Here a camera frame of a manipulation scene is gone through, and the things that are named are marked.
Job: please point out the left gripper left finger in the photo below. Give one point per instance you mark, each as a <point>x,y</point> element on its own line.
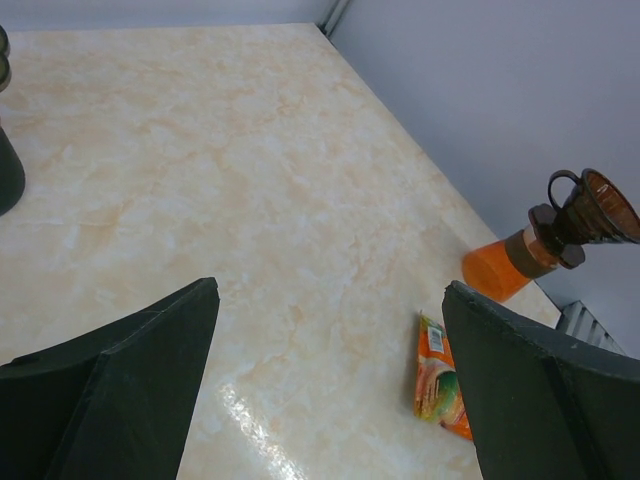
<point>114,403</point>

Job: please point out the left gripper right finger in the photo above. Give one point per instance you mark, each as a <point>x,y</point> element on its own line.
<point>541,404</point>

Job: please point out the brown coffee dripper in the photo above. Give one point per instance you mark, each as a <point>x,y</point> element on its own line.
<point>595,212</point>

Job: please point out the olive green coffee dripper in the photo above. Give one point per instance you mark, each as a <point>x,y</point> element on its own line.
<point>5,69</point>

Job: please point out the red glass coffee server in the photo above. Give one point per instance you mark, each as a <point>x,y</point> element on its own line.
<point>12,175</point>

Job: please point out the orange snack packet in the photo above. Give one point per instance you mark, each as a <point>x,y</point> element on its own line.
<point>438,398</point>

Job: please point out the aluminium frame rail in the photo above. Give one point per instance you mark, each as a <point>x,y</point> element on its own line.
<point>577,321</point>

